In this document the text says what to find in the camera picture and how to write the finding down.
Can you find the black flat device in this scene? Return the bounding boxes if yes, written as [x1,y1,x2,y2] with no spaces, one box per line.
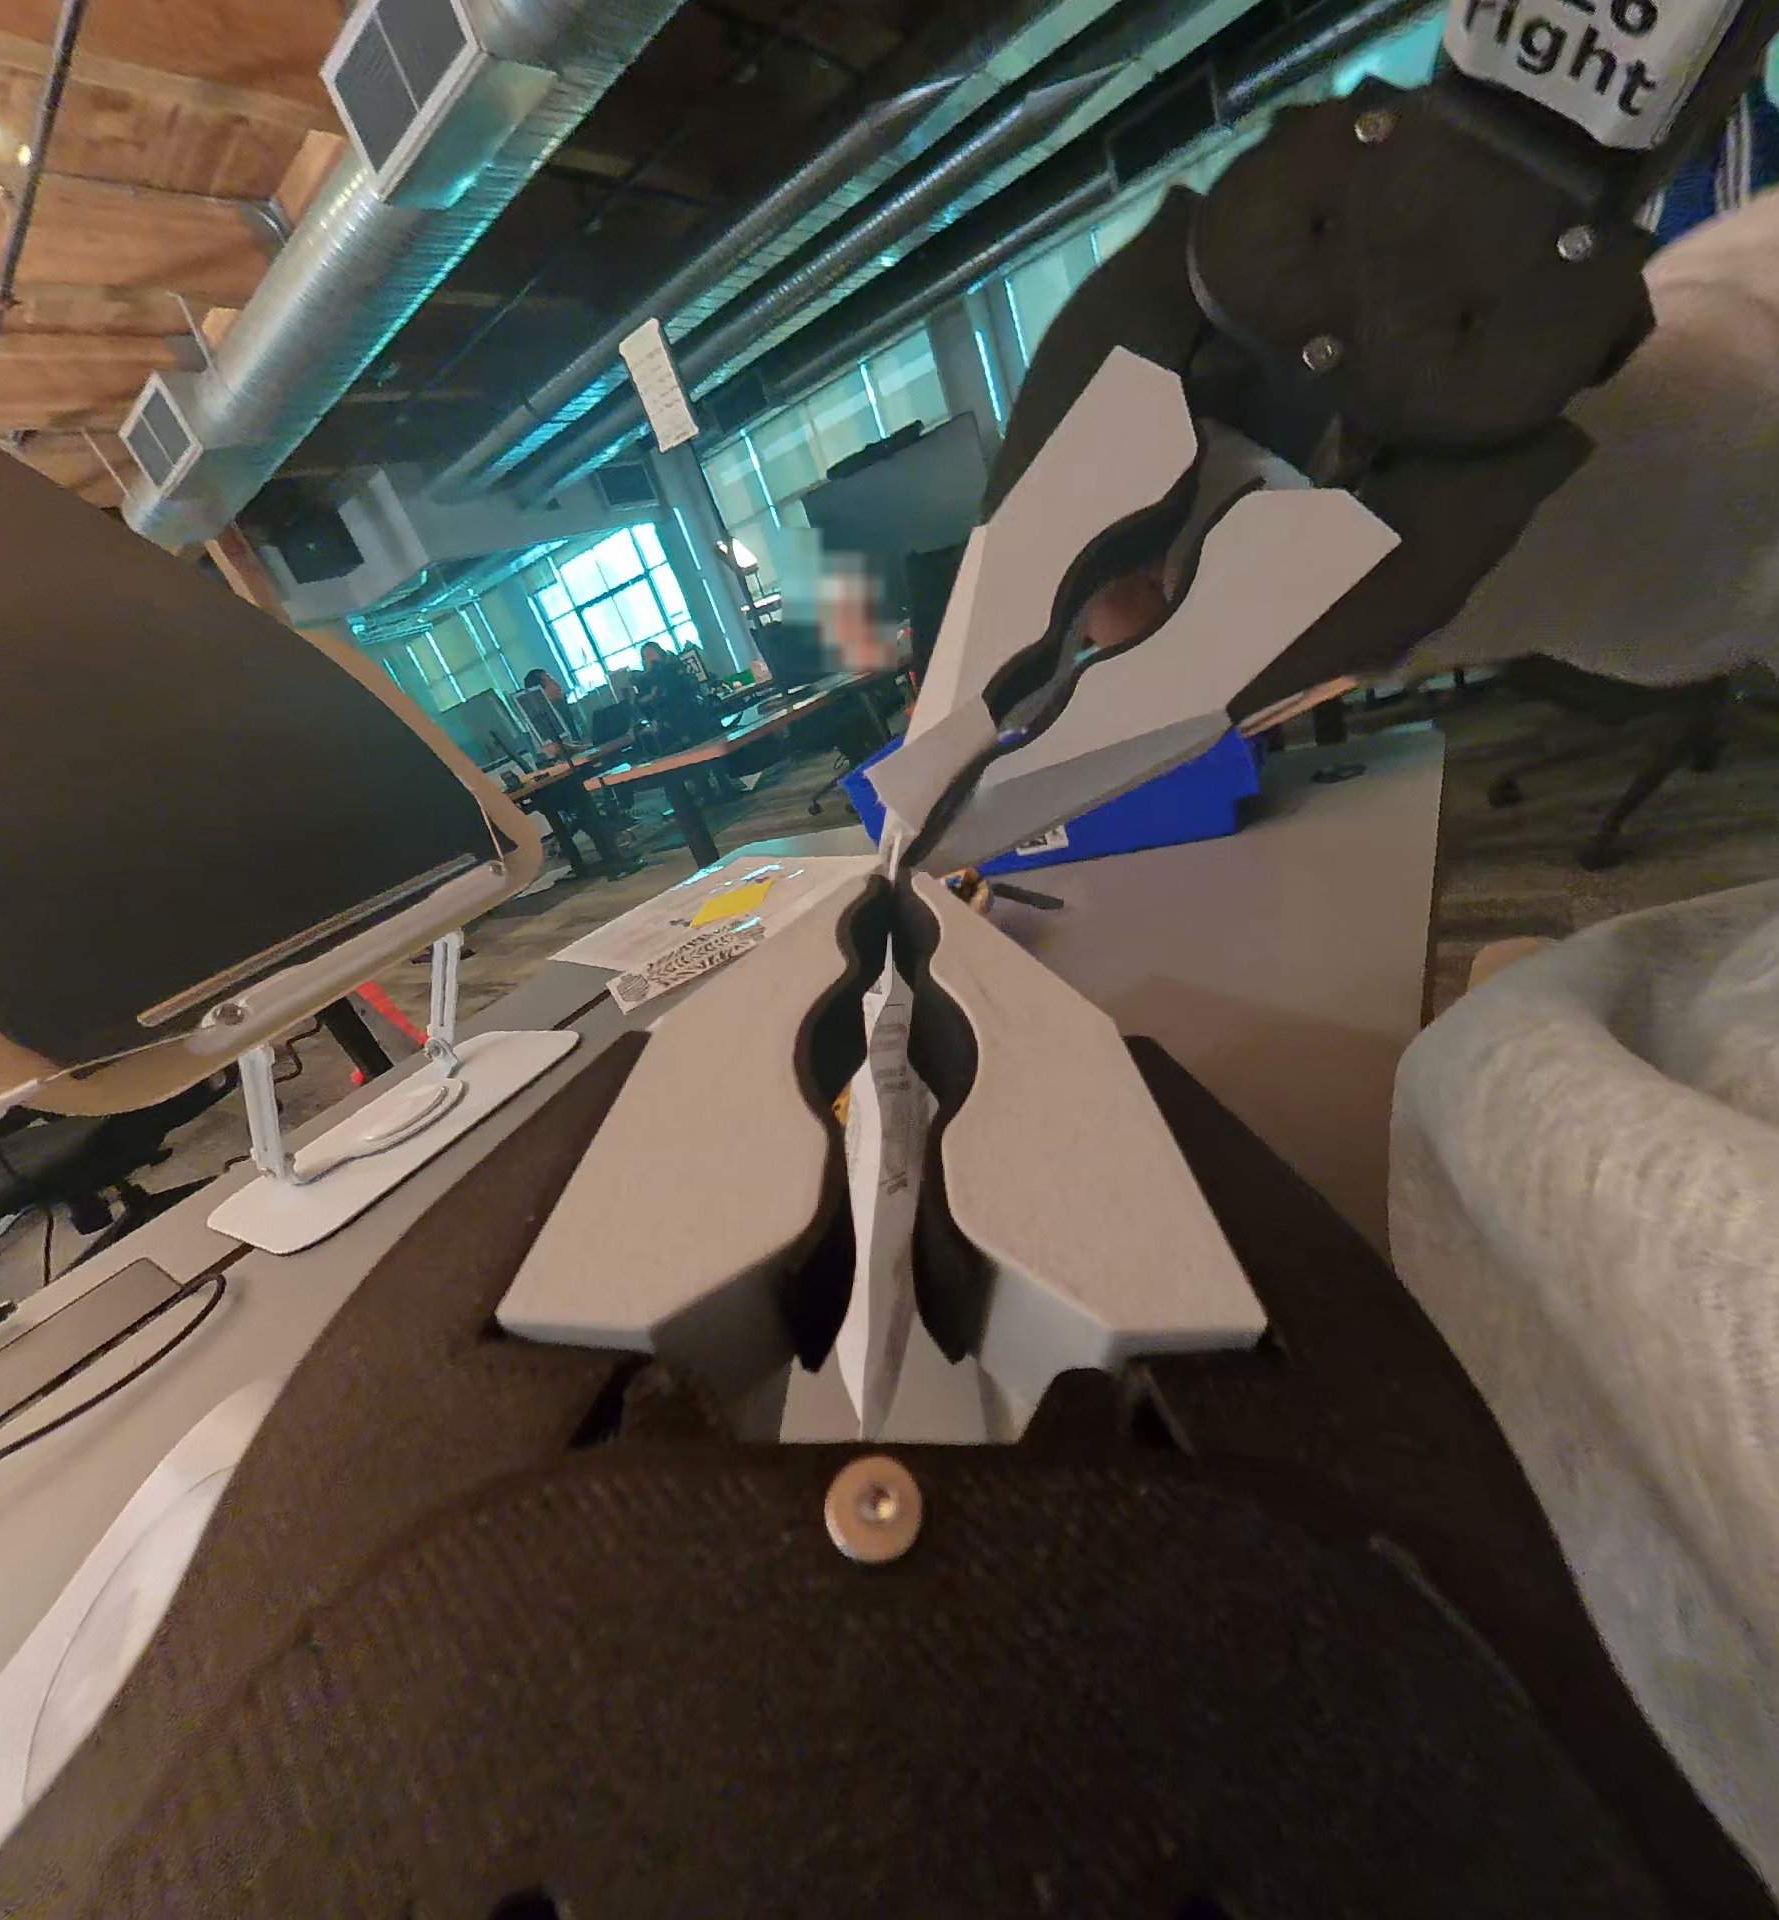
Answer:
[0,1258,185,1390]

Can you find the sticker sheet with yellow label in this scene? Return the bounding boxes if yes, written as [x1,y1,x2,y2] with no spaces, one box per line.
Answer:
[553,862,831,977]

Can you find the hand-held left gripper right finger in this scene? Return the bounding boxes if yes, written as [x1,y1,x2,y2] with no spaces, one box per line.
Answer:
[889,877,1269,1375]

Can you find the black cable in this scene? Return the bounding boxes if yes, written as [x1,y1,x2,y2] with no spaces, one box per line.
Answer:
[0,1273,232,1516]

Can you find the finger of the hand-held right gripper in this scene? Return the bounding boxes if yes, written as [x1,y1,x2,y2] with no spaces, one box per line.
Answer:
[902,491,1403,872]
[868,349,1207,824]

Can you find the blue plastic bin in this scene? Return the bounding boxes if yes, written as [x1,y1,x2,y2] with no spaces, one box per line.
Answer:
[844,727,1267,878]

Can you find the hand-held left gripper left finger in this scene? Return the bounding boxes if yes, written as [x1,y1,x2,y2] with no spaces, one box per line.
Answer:
[495,874,893,1375]

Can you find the ribbed silver duct with vents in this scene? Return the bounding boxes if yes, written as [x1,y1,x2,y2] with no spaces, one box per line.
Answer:
[118,0,682,549]

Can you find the person's grey hoodie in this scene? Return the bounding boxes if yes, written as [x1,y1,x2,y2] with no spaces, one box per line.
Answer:
[1390,885,1779,1920]

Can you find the background wooden desk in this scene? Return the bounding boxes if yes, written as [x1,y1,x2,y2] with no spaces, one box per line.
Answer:
[498,669,912,872]

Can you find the person's right hand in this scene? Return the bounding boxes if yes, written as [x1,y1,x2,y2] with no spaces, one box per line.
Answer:
[1080,570,1180,650]

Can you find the black office chair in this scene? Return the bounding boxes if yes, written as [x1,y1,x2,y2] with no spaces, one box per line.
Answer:
[1482,660,1779,877]

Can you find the white paper sign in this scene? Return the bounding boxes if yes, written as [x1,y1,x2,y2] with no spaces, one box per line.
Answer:
[621,321,704,453]

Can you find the small white paper bag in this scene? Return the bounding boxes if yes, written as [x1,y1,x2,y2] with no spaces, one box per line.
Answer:
[828,961,1013,1446]

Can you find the large black monitor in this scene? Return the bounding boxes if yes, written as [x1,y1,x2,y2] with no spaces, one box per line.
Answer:
[804,411,990,603]

